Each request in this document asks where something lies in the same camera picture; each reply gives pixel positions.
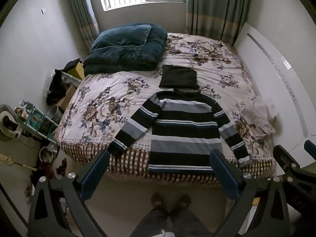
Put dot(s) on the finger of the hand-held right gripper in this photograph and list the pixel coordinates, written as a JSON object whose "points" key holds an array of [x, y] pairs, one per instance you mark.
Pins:
{"points": [[310, 148], [288, 161]]}

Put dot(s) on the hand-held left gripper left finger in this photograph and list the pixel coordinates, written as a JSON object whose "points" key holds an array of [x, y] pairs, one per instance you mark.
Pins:
{"points": [[95, 175]]}

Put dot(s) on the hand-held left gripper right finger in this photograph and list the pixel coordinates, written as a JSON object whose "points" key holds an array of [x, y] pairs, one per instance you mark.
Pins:
{"points": [[226, 175]]}

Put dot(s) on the striped knit sweater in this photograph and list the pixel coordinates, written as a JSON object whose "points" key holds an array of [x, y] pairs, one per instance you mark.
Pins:
{"points": [[182, 133]]}

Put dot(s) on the black clothes heap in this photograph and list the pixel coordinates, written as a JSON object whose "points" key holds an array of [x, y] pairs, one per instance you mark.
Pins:
{"points": [[56, 88]]}

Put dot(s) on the red cloth heap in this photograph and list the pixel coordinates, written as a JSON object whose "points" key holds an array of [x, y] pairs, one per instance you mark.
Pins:
{"points": [[45, 171]]}

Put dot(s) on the person's right shoe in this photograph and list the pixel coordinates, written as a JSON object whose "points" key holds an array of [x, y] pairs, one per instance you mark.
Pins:
{"points": [[182, 202]]}

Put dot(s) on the person's shoe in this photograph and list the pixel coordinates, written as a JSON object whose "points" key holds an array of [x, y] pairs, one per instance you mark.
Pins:
{"points": [[182, 202], [159, 202]]}

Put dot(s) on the white plastic bucket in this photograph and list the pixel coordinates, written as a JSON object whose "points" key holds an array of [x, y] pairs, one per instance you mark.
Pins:
{"points": [[47, 154]]}

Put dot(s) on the white crumpled cloth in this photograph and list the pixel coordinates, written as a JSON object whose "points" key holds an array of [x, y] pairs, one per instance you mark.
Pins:
{"points": [[258, 117]]}

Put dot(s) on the person's right leg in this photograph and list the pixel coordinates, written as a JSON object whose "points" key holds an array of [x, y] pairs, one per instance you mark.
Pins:
{"points": [[191, 223]]}

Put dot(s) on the person's left shoe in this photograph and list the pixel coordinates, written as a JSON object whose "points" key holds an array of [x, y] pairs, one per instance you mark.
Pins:
{"points": [[159, 202]]}

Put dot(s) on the floral bed blanket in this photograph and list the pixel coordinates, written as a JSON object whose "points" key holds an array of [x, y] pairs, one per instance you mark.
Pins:
{"points": [[103, 103]]}

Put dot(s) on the grey bucket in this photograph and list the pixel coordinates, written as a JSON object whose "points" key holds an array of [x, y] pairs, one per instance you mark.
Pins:
{"points": [[54, 113]]}

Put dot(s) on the white glossy headboard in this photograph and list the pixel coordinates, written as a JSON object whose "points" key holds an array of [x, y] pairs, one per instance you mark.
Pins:
{"points": [[276, 79]]}

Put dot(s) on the teal storage rack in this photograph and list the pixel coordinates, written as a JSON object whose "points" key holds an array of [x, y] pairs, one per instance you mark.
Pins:
{"points": [[37, 121]]}

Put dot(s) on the cardboard box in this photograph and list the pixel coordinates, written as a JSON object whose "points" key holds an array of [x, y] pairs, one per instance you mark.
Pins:
{"points": [[67, 97]]}

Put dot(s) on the yellow box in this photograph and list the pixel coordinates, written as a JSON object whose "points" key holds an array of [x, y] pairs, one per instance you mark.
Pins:
{"points": [[76, 71]]}

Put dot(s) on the dark folded cloth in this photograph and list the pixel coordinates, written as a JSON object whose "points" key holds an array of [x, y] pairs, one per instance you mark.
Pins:
{"points": [[178, 77]]}

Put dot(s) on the dark teal folded quilt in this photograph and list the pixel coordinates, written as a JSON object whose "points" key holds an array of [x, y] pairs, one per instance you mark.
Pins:
{"points": [[138, 56]]}

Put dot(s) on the dark teal pillow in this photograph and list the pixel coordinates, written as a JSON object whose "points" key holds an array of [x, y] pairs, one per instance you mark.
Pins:
{"points": [[121, 38]]}

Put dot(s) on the green striped curtain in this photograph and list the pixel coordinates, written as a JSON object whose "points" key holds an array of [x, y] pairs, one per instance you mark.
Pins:
{"points": [[214, 9], [81, 12]]}

